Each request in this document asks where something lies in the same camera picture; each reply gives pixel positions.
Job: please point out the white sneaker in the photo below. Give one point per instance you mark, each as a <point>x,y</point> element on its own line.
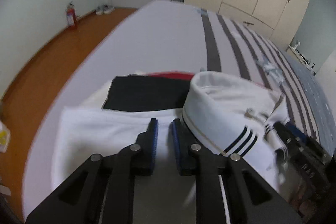
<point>109,8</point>
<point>100,11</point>

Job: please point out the white shirt with striped trim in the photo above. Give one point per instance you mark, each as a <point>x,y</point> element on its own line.
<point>223,108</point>

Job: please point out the striped star bedsheet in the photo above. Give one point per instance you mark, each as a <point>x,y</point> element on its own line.
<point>157,43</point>

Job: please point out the red fire extinguisher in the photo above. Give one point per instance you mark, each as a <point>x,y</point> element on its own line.
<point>71,16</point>

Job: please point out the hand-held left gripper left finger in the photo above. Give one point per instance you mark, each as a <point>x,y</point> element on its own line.
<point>155,145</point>

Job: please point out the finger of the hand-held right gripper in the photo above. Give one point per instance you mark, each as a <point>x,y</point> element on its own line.
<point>298,132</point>
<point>282,133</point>

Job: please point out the small nightstand clutter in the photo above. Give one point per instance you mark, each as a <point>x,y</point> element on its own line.
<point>307,61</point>

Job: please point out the person's right hand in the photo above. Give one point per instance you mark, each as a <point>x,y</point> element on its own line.
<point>304,203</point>

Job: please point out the small white fan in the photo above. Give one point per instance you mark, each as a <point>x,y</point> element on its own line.
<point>295,44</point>

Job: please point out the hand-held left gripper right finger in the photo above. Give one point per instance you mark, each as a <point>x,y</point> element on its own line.
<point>176,148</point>

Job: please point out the white nightstand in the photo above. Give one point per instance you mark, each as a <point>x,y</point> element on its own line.
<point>296,54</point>

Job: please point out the yellow plastic bag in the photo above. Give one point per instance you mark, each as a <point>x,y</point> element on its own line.
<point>4,138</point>

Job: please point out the red folded garment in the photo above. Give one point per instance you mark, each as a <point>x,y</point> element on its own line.
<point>173,75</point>

